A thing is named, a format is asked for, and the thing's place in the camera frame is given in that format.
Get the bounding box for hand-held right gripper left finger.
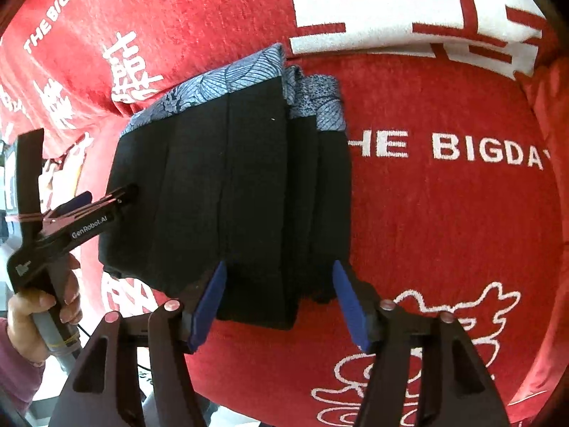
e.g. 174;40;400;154
49;260;228;427

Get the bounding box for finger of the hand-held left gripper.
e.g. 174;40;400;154
94;183;139;211
52;190;94;217

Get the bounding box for person's left hand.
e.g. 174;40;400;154
6;254;83;366

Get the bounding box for black pants with patterned waistband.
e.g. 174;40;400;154
98;43;353;332

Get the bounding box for person's left forearm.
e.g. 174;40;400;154
0;318;48;415

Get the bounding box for red printed blanket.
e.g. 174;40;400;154
0;0;569;427

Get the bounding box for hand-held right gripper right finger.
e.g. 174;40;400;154
333;260;512;427

